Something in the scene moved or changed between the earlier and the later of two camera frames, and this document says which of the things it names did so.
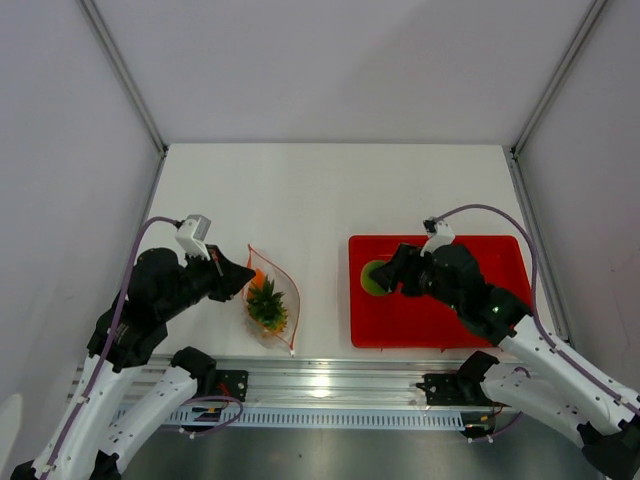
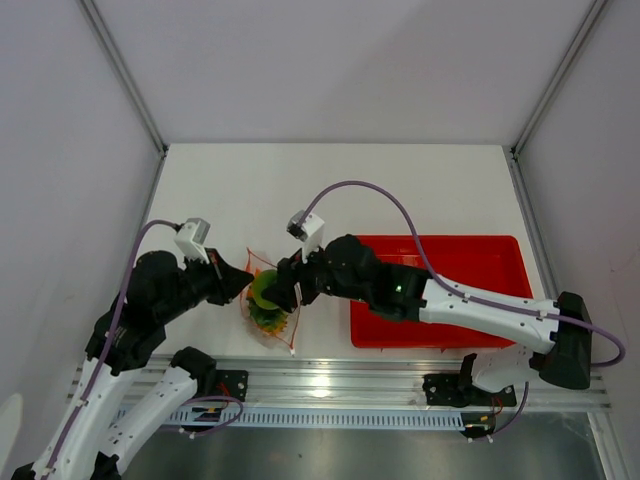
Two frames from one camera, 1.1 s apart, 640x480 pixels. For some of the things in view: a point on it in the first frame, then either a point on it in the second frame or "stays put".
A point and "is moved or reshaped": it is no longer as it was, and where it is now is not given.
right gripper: [410, 261] -> [290, 272]
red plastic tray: [402, 320] stays put
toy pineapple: [267, 308] stays put
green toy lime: [371, 286] is moved or reshaped
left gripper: [229, 277] stays put
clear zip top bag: [271, 302] stays put
